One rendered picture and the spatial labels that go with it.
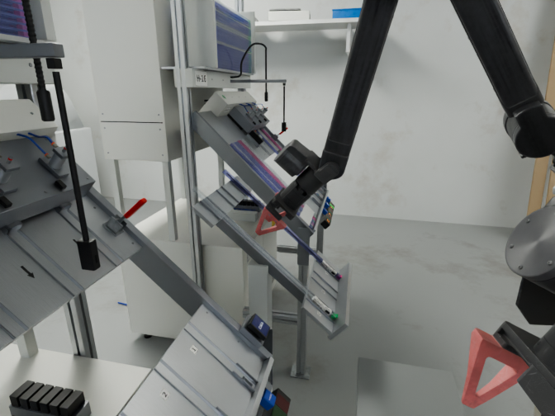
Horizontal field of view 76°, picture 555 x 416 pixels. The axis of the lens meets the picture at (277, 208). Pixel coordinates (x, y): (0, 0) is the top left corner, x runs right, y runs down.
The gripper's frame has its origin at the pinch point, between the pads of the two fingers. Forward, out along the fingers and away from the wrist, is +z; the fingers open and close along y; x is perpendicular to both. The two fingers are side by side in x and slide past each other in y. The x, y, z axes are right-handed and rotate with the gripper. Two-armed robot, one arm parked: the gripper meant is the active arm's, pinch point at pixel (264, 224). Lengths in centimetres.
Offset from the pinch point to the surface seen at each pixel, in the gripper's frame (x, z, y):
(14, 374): -18, 66, 27
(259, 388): 20.8, 12.9, 28.4
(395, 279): 107, 33, -160
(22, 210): -32, 11, 38
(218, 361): 11.4, 15.2, 28.5
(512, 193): 167, -73, -293
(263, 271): 10.4, 14.5, -7.8
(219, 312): 5.8, 14.1, 19.1
